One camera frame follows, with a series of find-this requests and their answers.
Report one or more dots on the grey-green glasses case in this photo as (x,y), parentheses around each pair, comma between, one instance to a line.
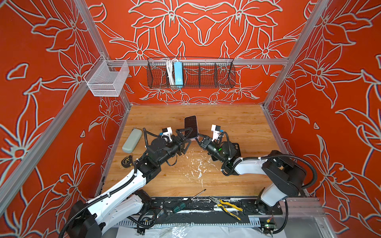
(132,141)

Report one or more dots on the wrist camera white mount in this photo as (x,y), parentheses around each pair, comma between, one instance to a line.
(217,131)
(167,133)

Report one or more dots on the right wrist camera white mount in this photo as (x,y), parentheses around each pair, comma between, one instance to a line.
(217,131)

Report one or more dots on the white mesh wall basket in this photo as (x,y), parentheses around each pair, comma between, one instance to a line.
(102,81)

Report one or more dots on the green handled screwdriver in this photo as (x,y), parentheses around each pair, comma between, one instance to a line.
(180,206)

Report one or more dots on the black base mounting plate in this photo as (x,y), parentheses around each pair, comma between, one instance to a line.
(204,204)

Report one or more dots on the circuit board with wires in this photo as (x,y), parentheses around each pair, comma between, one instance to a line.
(268,226)

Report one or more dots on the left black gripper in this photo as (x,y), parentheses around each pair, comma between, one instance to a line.
(180,145)

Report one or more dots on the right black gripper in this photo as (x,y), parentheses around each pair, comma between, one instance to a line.
(205,144)

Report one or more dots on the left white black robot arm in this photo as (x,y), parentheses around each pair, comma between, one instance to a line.
(92,219)

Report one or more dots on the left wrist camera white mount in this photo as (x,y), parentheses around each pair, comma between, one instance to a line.
(167,133)

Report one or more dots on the light blue box in basket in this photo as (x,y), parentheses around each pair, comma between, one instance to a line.
(178,70)

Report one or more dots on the black phone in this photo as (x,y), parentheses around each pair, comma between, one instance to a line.
(191,123)

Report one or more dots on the black wire wall basket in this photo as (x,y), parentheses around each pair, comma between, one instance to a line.
(198,73)

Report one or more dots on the small yellow black tape measure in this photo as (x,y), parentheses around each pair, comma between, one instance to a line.
(127,161)

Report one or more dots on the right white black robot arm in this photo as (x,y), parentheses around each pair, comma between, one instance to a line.
(289,174)

